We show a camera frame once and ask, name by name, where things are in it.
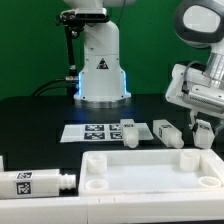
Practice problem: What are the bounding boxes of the black camera on stand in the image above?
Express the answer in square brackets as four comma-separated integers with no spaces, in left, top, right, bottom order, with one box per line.
[55,8,110,97]

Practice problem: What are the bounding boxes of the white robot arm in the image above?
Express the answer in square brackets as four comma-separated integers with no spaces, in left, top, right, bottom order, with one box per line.
[60,0,224,121]

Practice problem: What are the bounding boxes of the white L-shaped obstacle wall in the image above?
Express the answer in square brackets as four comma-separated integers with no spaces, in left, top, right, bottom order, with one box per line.
[0,155,224,224]

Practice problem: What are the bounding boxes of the white desk top tray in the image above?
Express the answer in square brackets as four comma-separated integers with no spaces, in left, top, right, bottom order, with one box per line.
[78,149,224,197]

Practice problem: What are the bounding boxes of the black cables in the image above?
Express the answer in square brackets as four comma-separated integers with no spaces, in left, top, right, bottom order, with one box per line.
[31,77,78,98]

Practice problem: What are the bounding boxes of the white marker sheet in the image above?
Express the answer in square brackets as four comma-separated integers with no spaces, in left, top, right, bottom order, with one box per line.
[60,123,154,143]

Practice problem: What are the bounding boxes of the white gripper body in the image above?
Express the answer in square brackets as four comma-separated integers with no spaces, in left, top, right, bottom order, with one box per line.
[165,64,224,119]

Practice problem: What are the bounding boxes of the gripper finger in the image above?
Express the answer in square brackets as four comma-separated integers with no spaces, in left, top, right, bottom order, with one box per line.
[189,110,198,132]
[216,120,224,134]

